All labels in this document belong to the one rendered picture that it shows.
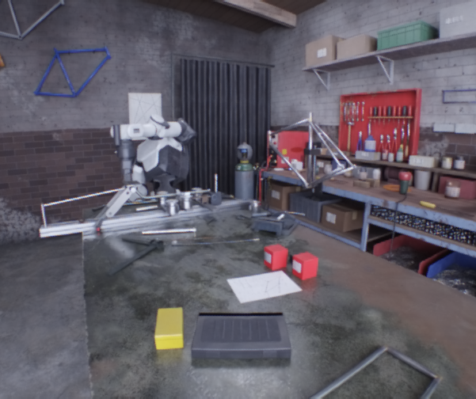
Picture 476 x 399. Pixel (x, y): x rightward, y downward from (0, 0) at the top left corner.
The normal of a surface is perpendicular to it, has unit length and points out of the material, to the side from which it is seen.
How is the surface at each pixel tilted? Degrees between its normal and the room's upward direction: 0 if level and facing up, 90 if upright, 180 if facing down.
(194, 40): 90
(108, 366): 0
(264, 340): 0
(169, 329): 0
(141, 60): 90
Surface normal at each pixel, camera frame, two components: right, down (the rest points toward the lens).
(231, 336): 0.00, -0.97
